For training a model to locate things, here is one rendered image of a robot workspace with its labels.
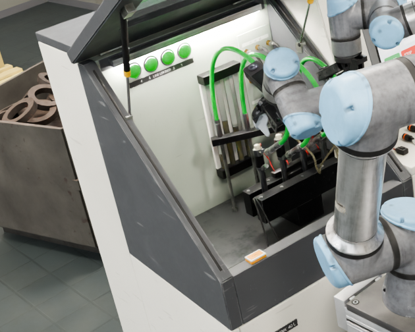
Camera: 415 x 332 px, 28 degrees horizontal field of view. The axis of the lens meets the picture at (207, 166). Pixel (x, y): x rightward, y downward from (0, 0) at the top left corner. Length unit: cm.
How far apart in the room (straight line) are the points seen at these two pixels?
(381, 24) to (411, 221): 48
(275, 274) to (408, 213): 64
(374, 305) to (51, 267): 270
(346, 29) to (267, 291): 73
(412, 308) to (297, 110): 48
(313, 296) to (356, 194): 91
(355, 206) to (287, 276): 78
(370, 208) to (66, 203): 268
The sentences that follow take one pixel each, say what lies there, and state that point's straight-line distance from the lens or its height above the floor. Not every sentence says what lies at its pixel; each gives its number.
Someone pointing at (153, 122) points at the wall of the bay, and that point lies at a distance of 254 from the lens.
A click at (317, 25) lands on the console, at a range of 259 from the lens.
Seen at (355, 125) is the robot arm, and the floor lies 159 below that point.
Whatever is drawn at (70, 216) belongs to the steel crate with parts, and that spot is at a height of 29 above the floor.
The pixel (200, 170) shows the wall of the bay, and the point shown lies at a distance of 268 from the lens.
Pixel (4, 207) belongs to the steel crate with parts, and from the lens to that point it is 448.
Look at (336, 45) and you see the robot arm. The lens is 210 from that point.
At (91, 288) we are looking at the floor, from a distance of 406.
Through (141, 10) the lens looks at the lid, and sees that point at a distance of 224.
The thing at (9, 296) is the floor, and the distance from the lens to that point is 423.
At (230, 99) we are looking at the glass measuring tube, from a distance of 264.
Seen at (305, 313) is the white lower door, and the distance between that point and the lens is 241.
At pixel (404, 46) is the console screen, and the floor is 121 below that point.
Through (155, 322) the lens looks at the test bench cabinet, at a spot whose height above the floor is 54.
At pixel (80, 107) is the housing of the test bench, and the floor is 130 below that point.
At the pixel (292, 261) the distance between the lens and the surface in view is 229.
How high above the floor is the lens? 217
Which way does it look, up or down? 26 degrees down
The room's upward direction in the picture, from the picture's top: 12 degrees counter-clockwise
